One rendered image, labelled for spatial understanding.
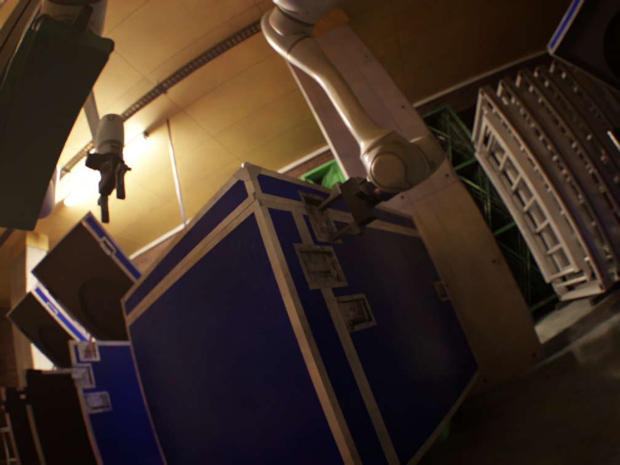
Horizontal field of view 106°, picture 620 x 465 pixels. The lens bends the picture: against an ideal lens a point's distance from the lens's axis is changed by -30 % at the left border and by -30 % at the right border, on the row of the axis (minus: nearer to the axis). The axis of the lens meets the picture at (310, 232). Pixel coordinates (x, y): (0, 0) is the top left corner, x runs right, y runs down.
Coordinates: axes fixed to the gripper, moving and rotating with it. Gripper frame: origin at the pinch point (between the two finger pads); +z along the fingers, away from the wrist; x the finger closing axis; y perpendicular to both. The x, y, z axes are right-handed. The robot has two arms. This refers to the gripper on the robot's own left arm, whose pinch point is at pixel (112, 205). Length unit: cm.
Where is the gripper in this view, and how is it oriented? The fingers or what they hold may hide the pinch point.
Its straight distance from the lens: 106.1
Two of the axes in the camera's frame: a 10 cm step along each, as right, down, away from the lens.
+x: -7.4, 4.9, 4.7
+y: 5.8, 1.1, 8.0
